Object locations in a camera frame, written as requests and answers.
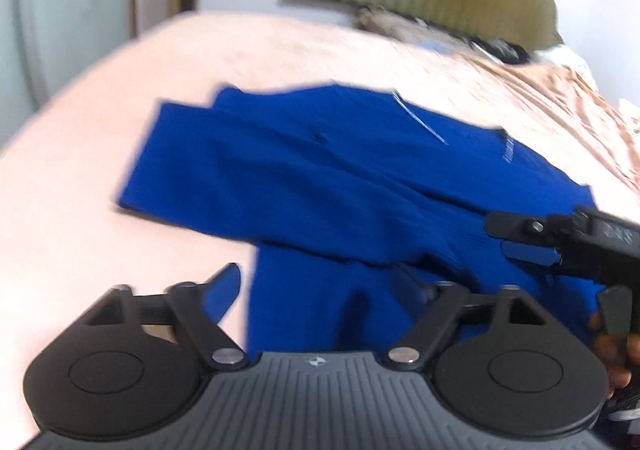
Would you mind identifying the dark clothes pile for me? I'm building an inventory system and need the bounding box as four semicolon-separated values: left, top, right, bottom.
354;4;532;65

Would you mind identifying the person's right hand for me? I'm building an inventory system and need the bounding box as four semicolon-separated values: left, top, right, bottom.
589;310;640;403

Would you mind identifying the pink bed sheet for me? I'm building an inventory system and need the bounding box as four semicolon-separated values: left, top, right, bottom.
0;11;640;450

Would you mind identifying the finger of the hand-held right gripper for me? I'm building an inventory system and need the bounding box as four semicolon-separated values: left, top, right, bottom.
484;210;568;271

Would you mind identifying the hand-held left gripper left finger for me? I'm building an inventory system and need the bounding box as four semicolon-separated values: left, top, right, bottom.
84;262;250;372

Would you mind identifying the white crumpled cloth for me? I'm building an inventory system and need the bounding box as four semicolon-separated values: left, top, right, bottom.
537;44;601;83

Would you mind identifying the blue knitted garment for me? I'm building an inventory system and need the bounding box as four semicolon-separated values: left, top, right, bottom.
116;84;609;357

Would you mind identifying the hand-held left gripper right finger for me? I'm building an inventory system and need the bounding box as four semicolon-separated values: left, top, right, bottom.
387;264;557;372

